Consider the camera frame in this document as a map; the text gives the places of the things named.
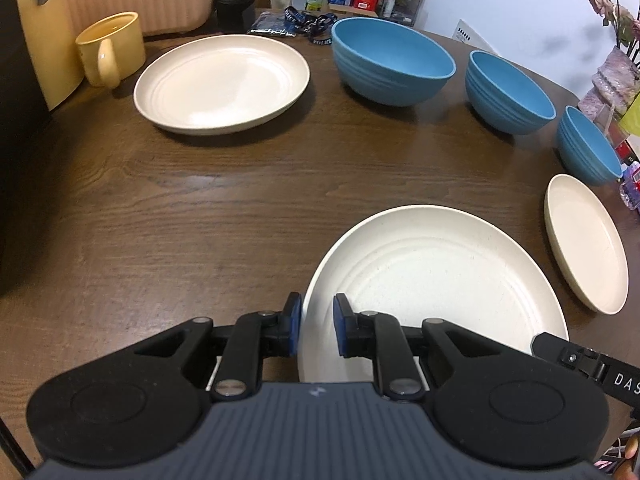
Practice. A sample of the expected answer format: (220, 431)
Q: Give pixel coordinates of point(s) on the green yellow snack box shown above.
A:
(630, 121)

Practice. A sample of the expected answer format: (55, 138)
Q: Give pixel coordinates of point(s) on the cream plate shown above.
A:
(586, 245)
(425, 261)
(221, 84)

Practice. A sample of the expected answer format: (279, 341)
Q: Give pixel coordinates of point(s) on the red label water bottle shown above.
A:
(630, 186)

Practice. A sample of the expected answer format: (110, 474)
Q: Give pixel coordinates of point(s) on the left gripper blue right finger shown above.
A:
(379, 338)

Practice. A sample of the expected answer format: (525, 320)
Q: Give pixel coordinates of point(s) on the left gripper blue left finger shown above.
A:
(244, 346)

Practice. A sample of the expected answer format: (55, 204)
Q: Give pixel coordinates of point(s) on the pink marbled vase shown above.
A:
(615, 84)

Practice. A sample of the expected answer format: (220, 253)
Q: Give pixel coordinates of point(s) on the yellow ceramic mug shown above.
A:
(111, 49)

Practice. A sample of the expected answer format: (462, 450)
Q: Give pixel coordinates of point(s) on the blue bowl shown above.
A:
(585, 151)
(505, 97)
(388, 63)

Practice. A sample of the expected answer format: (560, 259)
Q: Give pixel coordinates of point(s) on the black cylindrical cup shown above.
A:
(234, 16)

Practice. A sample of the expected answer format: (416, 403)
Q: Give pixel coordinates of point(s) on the white leaning board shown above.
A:
(465, 33)

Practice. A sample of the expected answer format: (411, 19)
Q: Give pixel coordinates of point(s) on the red cigarette box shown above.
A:
(626, 153)

